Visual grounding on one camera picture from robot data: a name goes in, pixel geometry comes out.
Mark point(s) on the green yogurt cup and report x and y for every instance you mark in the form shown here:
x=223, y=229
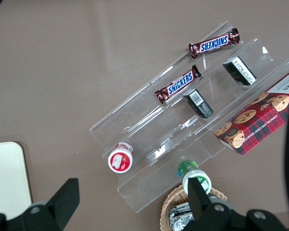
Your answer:
x=187, y=168

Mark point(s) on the small black carton box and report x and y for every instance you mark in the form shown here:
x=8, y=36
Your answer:
x=198, y=103
x=240, y=71

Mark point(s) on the red tartan cookie box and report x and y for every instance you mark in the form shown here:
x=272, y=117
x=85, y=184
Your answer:
x=257, y=118

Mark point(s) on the Snickers chocolate bar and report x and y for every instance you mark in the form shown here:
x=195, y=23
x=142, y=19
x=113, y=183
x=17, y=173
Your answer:
x=179, y=84
x=214, y=43

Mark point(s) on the clear acrylic tiered shelf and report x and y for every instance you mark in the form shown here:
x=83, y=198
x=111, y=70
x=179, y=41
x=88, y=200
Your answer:
x=163, y=134

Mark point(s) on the small tan wicker basket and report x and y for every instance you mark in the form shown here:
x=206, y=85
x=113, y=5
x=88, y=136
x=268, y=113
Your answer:
x=169, y=199

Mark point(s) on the red strawberry yogurt cup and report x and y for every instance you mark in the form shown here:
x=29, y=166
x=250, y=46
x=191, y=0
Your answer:
x=120, y=160

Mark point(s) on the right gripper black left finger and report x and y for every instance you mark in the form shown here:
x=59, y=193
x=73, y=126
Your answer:
x=62, y=199

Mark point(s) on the silver foil packet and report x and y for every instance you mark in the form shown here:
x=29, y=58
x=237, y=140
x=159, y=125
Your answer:
x=180, y=222
x=180, y=209

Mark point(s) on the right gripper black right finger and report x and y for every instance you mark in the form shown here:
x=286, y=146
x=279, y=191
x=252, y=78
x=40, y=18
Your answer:
x=197, y=197

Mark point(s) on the white rectangular plastic tray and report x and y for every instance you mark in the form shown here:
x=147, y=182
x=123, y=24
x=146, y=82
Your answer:
x=7, y=178

